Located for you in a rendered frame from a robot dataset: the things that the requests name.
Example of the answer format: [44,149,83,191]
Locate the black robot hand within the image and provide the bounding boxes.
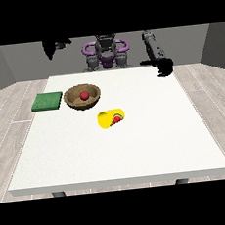
[139,56,175,80]
[41,38,74,62]

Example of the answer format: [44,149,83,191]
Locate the green square pad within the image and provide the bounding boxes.
[29,90,65,113]

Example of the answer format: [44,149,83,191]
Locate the small red ball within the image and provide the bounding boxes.
[79,89,90,101]

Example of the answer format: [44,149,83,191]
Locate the brown wooden bowl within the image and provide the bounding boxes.
[62,81,103,113]

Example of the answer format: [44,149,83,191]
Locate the yellow cup with melon print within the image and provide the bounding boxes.
[96,107,127,131]

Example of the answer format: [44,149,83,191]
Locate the grey robot trunk purple rings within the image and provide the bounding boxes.
[79,32,134,74]

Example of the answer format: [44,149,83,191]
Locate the dark table leg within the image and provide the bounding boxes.
[51,190,68,199]
[174,177,190,186]

